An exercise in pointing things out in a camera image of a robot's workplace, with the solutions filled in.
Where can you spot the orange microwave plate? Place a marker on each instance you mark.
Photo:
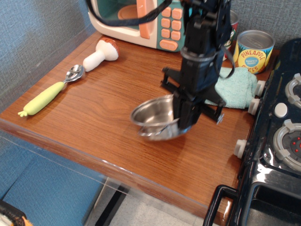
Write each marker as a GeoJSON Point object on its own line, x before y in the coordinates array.
{"type": "Point", "coordinates": [128, 12]}

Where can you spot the light teal cloth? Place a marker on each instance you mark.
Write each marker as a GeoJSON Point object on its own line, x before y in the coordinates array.
{"type": "Point", "coordinates": [238, 90]}

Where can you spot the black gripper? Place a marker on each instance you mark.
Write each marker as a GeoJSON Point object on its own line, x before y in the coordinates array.
{"type": "Point", "coordinates": [193, 87]}

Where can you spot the white stove knob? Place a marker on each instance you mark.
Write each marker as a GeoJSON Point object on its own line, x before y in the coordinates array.
{"type": "Point", "coordinates": [259, 88]}
{"type": "Point", "coordinates": [252, 109]}
{"type": "Point", "coordinates": [240, 148]}

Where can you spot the spoon with green handle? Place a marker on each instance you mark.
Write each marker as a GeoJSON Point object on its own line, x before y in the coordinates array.
{"type": "Point", "coordinates": [46, 96]}

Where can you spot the orange plush object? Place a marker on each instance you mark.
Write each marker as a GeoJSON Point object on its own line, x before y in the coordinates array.
{"type": "Point", "coordinates": [21, 221]}

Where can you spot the white stove knob front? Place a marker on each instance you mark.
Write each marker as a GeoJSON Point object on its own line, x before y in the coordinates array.
{"type": "Point", "coordinates": [240, 148]}

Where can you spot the white stove knob rear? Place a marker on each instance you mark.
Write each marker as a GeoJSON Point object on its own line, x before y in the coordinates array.
{"type": "Point", "coordinates": [259, 88]}

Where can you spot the toy microwave teal and cream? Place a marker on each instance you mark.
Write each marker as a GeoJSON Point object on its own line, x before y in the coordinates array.
{"type": "Point", "coordinates": [165, 32]}

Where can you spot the tomato sauce can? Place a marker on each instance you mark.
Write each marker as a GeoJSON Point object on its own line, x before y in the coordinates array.
{"type": "Point", "coordinates": [234, 19]}

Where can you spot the black toy stove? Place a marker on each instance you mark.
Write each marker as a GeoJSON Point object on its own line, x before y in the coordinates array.
{"type": "Point", "coordinates": [269, 178]}

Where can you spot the toy mushroom white brown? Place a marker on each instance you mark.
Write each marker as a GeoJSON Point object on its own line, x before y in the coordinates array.
{"type": "Point", "coordinates": [106, 49]}

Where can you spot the stainless steel pot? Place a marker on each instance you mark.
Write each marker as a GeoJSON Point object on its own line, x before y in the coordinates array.
{"type": "Point", "coordinates": [156, 119]}

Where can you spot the pineapple slices can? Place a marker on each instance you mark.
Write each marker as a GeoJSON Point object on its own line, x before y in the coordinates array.
{"type": "Point", "coordinates": [253, 50]}

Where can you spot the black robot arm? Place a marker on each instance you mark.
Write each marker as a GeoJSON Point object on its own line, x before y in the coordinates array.
{"type": "Point", "coordinates": [207, 28]}

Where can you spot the white stove knob middle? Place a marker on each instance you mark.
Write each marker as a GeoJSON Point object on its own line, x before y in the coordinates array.
{"type": "Point", "coordinates": [252, 109]}

